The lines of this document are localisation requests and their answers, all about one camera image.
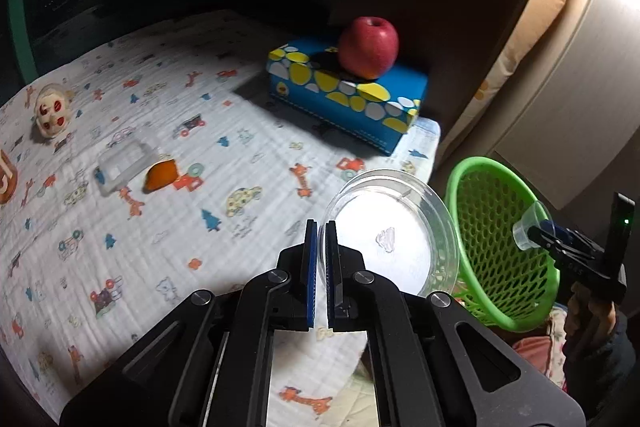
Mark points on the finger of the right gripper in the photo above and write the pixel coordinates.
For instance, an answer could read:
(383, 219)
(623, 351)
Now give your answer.
(547, 240)
(552, 228)

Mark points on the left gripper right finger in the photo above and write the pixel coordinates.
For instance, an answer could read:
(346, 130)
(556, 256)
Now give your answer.
(334, 277)

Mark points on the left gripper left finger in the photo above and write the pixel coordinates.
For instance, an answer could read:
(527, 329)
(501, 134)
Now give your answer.
(310, 256)

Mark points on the small clear plastic cup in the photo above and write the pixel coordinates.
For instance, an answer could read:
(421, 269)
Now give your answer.
(531, 218)

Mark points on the clear round plastic lid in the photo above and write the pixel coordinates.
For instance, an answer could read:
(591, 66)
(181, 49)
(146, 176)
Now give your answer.
(402, 229)

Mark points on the orange peel piece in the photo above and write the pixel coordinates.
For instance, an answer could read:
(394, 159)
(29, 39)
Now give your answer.
(160, 175)

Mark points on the clear rectangular plastic tray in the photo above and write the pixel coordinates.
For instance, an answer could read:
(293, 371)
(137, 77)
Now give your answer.
(122, 162)

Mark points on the right hand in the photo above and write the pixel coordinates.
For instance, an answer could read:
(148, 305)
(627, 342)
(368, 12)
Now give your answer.
(589, 321)

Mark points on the green plastic mesh basket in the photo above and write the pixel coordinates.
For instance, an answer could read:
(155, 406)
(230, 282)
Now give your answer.
(498, 283)

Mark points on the floral fabric bundle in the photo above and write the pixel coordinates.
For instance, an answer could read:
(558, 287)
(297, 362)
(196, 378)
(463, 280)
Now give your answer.
(545, 351)

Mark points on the grey wooden wardrobe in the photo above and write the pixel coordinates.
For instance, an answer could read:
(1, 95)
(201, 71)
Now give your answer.
(582, 115)

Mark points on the blue spotted tissue box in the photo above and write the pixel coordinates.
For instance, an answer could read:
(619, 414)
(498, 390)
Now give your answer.
(307, 75)

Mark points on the white printed blanket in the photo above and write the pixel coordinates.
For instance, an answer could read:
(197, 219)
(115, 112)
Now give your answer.
(83, 275)

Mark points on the red apple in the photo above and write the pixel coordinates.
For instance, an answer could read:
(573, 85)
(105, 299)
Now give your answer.
(368, 48)

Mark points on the beige floral curtain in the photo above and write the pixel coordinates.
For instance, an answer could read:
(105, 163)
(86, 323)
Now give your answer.
(535, 20)

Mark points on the cream toy with red spots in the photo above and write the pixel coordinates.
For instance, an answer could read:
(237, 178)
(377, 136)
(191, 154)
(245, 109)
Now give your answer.
(53, 110)

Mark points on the orange water bottle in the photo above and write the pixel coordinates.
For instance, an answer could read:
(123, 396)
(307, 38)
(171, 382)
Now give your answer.
(8, 175)

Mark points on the green window frame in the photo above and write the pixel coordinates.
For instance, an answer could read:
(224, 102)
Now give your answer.
(24, 57)

